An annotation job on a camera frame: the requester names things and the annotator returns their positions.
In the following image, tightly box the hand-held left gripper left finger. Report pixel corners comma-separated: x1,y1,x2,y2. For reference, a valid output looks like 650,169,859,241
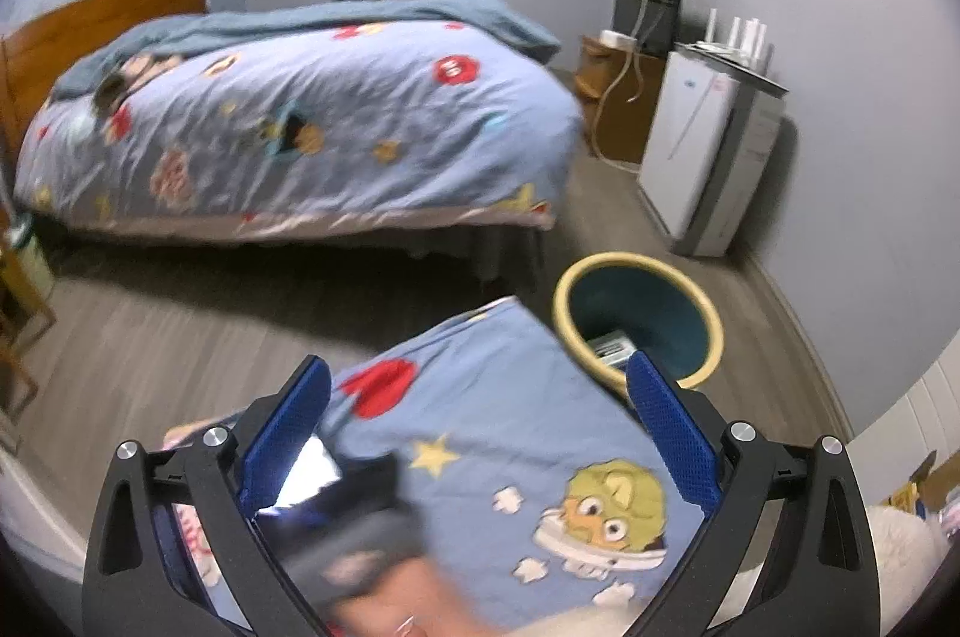
82,355,335,637

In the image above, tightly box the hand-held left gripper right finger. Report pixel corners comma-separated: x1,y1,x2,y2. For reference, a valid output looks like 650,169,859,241
626,348,878,637

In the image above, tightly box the white medicine box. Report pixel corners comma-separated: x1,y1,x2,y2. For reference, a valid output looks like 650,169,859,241
586,328,638,372

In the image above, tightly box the yellow rimmed teal trash bin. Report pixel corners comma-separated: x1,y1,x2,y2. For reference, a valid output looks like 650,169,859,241
553,252,725,394

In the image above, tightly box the person's right forearm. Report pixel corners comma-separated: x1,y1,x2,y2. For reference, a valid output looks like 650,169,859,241
330,554,541,637

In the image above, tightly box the blue printed cartoon cloth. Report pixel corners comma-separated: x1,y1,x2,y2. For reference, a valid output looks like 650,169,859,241
161,295,721,637

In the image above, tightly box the white box appliance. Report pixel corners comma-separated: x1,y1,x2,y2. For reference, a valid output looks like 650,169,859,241
637,43,788,259

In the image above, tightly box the wooden nightstand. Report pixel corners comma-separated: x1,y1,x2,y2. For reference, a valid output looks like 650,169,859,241
0,247,57,450

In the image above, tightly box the pale green waste bin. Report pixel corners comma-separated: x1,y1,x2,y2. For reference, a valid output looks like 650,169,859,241
4,213,55,300

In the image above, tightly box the blue printed cartoon duvet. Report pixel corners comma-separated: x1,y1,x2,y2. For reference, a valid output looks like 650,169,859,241
13,0,586,233

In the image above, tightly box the brown round cloth item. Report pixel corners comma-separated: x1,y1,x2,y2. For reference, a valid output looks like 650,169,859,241
90,70,128,116

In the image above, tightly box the white router with antennas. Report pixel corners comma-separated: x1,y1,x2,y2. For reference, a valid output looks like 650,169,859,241
694,8,773,71

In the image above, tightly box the wooden bed headboard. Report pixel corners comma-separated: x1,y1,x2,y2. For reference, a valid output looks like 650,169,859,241
0,0,209,158

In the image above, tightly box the white cable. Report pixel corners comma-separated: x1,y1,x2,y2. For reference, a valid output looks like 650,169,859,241
589,0,676,158

